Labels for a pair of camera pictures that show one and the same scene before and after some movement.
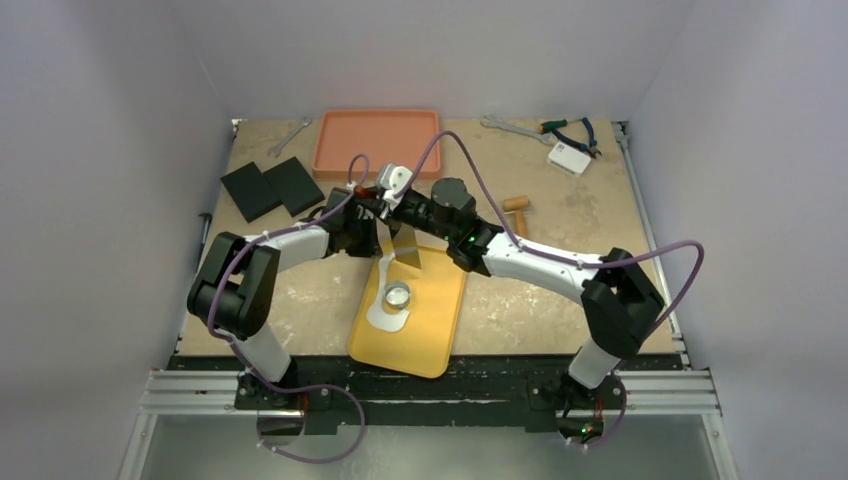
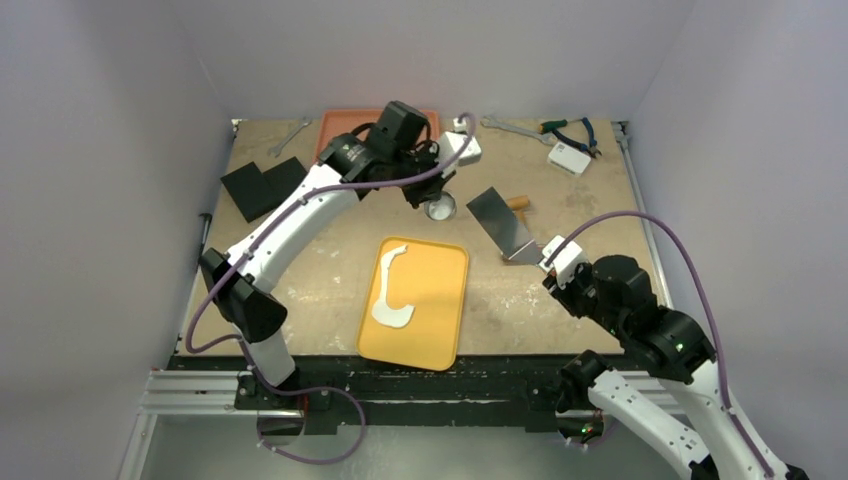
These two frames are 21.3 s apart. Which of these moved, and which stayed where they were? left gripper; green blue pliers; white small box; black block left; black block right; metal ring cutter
Moved: left gripper; metal ring cutter
Stayed: white small box; black block right; green blue pliers; black block left
